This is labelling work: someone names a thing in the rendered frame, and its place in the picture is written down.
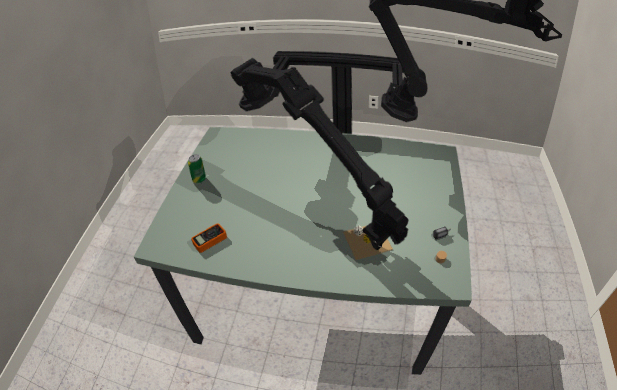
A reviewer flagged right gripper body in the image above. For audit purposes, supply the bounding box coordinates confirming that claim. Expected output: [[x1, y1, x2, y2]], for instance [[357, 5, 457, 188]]
[[363, 214, 389, 242]]

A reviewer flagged orange multimeter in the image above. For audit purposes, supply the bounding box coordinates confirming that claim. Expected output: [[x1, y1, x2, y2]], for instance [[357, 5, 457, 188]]
[[191, 223, 227, 253]]

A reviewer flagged green soda can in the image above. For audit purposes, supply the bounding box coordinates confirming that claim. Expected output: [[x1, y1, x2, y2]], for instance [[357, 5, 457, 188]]
[[188, 154, 206, 184]]

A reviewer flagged small orange-brown cylinder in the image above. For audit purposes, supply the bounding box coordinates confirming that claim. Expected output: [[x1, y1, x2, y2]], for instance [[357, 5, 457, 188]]
[[436, 251, 447, 263]]

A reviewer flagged tan flat mat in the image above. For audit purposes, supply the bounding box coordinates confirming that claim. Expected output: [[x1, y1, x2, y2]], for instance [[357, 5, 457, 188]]
[[343, 229, 393, 260]]

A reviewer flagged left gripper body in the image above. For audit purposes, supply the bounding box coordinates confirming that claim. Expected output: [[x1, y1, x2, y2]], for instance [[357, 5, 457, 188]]
[[521, 11, 548, 41]]

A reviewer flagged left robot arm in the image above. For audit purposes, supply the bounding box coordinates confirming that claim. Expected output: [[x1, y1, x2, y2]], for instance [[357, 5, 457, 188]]
[[369, 0, 544, 116]]

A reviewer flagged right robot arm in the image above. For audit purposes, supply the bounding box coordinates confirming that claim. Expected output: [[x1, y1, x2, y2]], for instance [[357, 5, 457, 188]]
[[231, 58, 408, 244]]

